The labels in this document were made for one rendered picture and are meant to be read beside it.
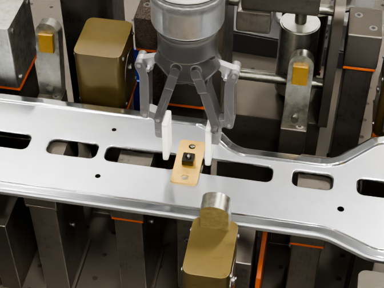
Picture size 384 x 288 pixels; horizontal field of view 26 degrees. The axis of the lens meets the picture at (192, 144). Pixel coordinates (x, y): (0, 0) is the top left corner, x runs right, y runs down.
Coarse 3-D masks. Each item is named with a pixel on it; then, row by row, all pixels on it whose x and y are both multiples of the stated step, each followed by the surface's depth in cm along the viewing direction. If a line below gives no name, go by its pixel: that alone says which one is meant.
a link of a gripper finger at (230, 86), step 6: (240, 66) 105; (234, 72) 104; (228, 78) 104; (234, 78) 104; (228, 84) 105; (234, 84) 105; (228, 90) 106; (234, 90) 107; (228, 96) 106; (234, 96) 107; (228, 102) 107; (234, 102) 108; (228, 108) 108; (234, 108) 109; (228, 114) 109; (234, 114) 110; (228, 120) 110; (234, 120) 111; (228, 126) 110
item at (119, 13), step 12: (60, 0) 140; (72, 0) 139; (84, 0) 139; (96, 0) 139; (108, 0) 138; (120, 0) 144; (72, 12) 141; (84, 12) 141; (96, 12) 140; (108, 12) 140; (120, 12) 145; (72, 24) 143; (84, 24) 143; (72, 36) 145; (72, 48) 147; (72, 60) 149; (72, 72) 151; (72, 84) 153
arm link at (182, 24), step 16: (160, 0) 94; (224, 0) 97; (160, 16) 96; (176, 16) 95; (192, 16) 95; (208, 16) 95; (224, 16) 99; (160, 32) 98; (176, 32) 96; (192, 32) 96; (208, 32) 97
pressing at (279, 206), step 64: (0, 128) 123; (64, 128) 123; (128, 128) 123; (192, 128) 123; (0, 192) 116; (64, 192) 115; (128, 192) 114; (192, 192) 114; (256, 192) 114; (320, 192) 114
